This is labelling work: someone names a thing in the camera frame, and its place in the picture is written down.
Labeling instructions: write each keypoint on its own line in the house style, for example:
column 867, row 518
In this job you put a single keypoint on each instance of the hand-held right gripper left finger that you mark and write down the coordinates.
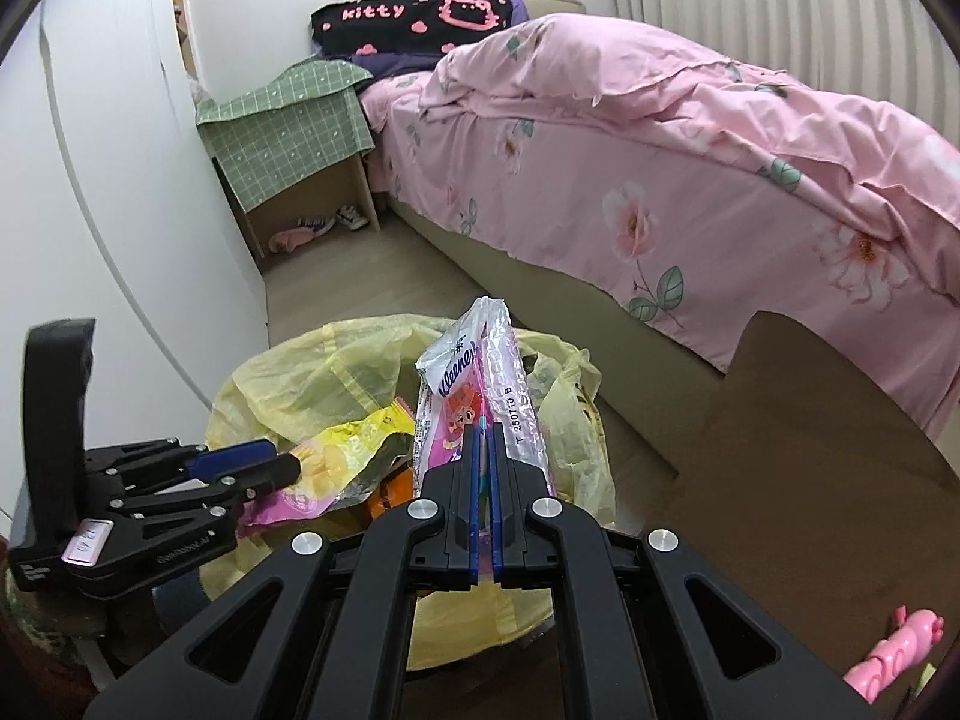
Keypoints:
column 472, row 510

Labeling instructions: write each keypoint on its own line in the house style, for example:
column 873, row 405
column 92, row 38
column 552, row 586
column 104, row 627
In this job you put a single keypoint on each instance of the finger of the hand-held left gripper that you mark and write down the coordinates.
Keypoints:
column 225, row 457
column 274, row 471

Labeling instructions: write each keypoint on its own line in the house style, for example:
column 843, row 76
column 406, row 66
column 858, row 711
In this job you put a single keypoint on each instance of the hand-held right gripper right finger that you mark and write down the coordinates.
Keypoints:
column 495, row 525

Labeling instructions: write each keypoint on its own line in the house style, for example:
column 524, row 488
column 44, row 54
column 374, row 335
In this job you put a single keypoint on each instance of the pink yellow wrapper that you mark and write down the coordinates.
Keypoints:
column 300, row 504

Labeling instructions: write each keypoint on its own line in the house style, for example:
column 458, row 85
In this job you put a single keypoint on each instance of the yellow wafer packet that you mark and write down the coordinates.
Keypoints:
column 352, row 442

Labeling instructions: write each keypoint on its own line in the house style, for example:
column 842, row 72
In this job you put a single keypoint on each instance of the yellow plastic trash bag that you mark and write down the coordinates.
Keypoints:
column 300, row 360

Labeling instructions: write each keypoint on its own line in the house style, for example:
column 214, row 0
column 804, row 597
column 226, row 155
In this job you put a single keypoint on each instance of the pink tissue packet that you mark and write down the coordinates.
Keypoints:
column 465, row 390

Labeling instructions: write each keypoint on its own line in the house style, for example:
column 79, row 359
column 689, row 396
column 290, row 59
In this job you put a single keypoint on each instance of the person's leg in jeans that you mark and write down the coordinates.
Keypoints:
column 180, row 607

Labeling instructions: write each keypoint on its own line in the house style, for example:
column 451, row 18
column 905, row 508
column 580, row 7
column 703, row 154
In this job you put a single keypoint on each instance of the pink slipper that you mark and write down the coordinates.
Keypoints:
column 291, row 241

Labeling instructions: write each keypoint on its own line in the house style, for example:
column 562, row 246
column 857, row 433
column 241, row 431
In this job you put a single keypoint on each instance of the white wardrobe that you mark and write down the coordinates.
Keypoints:
column 112, row 202

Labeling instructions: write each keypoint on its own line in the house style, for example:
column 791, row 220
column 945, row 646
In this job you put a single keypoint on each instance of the white sneaker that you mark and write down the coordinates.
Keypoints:
column 316, row 226
column 352, row 217

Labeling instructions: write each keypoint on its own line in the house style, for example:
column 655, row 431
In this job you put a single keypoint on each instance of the wooden nightstand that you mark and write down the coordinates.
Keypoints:
column 315, row 195

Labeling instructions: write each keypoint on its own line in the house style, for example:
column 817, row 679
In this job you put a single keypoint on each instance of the green checked cloth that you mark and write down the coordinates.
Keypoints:
column 285, row 135

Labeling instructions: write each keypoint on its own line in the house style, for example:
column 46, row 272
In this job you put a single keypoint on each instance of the bed with pink floral sheet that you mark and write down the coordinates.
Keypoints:
column 600, row 187

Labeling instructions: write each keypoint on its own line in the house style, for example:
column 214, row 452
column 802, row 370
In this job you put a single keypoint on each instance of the pink caterpillar toy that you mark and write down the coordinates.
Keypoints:
column 892, row 652

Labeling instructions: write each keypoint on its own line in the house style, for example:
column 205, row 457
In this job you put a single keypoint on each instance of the black Hello Kitty pillow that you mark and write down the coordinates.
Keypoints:
column 390, row 22

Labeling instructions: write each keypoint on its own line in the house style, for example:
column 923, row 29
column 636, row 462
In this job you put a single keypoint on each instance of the pink floral duvet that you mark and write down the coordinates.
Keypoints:
column 600, row 60

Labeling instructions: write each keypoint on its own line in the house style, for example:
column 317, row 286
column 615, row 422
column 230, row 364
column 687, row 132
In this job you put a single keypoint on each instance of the white striped curtain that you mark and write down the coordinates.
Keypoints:
column 750, row 0

